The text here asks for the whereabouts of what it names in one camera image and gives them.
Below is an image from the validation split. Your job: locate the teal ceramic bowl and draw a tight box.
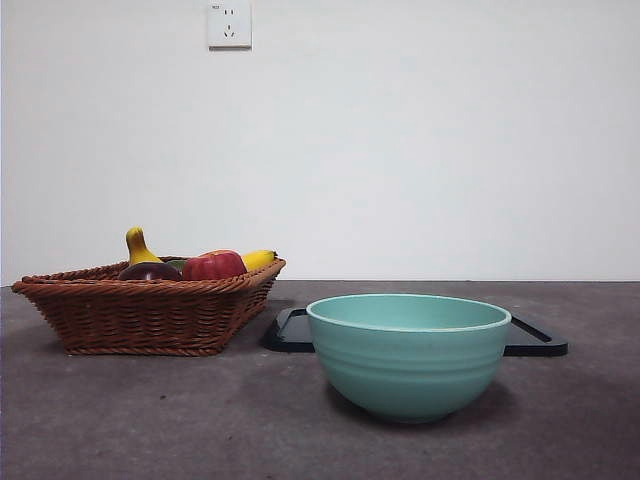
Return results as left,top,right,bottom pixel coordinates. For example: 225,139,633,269
305,293,513,426

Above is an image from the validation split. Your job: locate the dark purple plum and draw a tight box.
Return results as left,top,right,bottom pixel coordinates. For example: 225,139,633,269
118,260,183,283

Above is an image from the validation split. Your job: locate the dark rectangular tray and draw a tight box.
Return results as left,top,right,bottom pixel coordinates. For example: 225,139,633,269
263,306,570,358

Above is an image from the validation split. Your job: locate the red apple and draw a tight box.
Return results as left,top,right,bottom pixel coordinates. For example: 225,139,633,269
180,248,249,282

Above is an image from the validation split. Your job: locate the yellow banana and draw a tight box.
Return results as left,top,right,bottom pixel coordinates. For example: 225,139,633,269
124,226,278,274

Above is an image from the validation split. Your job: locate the brown wicker basket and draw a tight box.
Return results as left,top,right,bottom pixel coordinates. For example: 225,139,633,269
10,257,287,357

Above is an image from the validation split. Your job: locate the white wall socket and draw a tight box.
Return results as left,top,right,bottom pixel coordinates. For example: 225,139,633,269
207,0,253,50

